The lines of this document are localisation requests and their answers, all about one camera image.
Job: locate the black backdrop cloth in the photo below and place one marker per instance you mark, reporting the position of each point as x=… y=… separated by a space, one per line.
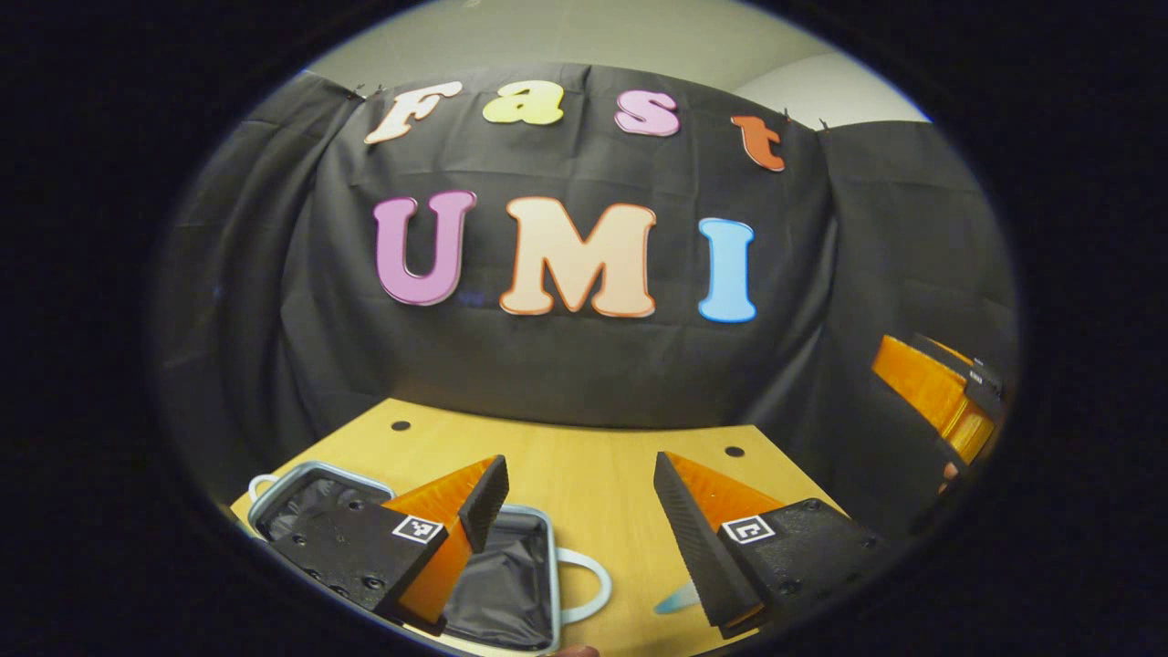
x=593 y=365

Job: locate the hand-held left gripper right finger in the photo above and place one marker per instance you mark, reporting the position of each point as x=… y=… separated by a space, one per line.
x=703 y=557

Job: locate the green tube with blue cap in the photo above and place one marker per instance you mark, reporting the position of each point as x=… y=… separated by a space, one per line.
x=683 y=599

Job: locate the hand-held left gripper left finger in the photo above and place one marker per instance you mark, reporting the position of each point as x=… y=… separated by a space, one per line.
x=484 y=497

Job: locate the light blue suitcase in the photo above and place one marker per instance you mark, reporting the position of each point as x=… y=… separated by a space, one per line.
x=511 y=584

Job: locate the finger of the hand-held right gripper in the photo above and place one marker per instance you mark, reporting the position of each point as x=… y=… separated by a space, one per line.
x=975 y=433
x=912 y=383

